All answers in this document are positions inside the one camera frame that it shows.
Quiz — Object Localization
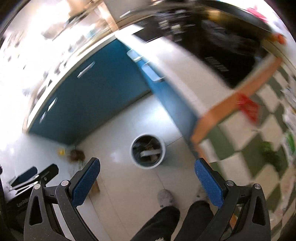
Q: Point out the green vegetable scrap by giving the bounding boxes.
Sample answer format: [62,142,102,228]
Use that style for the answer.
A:
[260,142,287,173]

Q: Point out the left black trouser leg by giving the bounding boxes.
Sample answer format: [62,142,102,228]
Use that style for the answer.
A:
[131,206,180,241]

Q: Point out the black induction cooktop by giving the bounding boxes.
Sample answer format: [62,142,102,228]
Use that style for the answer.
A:
[136,11,267,88]

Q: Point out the cooking oil bottle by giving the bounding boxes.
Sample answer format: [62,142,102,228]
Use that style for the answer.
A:
[58,148,85,162]

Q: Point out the blue kitchen cabinets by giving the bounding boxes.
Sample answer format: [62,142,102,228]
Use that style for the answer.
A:
[29,40,198,145]

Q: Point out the right black trouser leg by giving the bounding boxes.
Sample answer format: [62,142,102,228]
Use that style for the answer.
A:
[175,201,214,240]

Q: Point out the left grey slipper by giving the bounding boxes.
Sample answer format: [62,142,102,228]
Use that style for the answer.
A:
[157,189,175,208]

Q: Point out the black wok pan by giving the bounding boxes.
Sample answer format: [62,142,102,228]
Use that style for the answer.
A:
[150,1,272,34]

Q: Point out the green white packet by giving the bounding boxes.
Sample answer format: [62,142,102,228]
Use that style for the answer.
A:
[282,131,295,163]

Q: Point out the grey slipper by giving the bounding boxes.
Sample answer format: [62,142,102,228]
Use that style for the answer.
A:
[157,189,175,208]
[195,186,208,202]

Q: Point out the right grey slipper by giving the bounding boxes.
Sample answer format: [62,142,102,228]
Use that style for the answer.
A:
[195,186,208,202]

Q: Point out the green white checkered mat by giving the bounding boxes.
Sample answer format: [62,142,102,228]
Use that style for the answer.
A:
[199,64,295,240]

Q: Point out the white round trash bin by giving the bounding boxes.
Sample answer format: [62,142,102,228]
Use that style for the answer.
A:
[130,133,166,170]

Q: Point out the red snack wrapper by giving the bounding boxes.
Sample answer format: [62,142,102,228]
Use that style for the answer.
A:
[237,93,260,124]

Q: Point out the black trouser leg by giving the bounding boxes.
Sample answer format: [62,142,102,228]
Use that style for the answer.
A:
[131,206,180,241]
[175,201,214,240]

